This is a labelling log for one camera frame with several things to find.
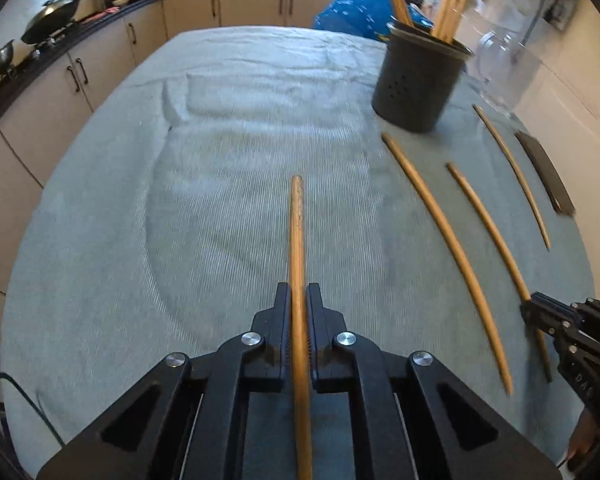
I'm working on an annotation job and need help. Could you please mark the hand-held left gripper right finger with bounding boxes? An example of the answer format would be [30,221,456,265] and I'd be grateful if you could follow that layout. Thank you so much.
[305,282,564,480]

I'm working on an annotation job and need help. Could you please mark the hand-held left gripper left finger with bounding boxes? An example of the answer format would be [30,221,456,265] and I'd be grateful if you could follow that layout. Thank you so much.
[36,281,294,480]

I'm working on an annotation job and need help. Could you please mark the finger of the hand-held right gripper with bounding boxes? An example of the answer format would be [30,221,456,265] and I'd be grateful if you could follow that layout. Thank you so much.
[520,291,600,363]
[569,297,600,333]

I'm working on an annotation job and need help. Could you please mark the long wooden chopstick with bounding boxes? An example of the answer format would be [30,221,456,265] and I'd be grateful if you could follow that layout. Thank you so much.
[446,162,554,383]
[288,174,314,480]
[381,132,515,396]
[472,104,552,251]

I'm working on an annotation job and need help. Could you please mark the black perforated utensil holder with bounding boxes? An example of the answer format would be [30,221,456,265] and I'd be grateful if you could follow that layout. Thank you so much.
[371,20,475,135]

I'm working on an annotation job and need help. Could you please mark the person's right hand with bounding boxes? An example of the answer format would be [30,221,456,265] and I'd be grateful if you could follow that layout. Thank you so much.
[566,406,600,462]

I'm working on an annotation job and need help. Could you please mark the black smartphone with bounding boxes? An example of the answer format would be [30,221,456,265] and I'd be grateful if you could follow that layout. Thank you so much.
[513,129,577,215]

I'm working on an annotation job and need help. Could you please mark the light blue table towel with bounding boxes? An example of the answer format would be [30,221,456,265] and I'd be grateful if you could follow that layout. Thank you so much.
[0,24,597,480]

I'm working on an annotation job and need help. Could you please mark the clear glass pitcher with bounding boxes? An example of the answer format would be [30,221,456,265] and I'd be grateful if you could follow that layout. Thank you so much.
[466,29,545,117]

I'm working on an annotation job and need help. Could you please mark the white power strip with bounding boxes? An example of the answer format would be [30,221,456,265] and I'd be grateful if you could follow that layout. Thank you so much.
[549,0,577,27]

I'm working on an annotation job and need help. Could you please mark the blue plastic bag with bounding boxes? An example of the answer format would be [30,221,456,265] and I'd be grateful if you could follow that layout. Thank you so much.
[313,0,437,44]

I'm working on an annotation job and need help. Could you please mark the beige lower kitchen cabinets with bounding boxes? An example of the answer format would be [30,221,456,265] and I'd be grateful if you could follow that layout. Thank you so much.
[0,0,352,313]

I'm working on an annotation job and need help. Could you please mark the black gas stove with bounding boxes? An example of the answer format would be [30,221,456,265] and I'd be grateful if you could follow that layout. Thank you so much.
[24,17,83,53]

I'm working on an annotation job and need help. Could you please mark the black wok with lid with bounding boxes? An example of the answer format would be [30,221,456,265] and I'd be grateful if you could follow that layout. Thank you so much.
[20,0,105,46]

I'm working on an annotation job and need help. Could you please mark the black floor cable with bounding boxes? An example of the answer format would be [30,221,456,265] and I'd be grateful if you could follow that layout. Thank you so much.
[0,371,67,449]

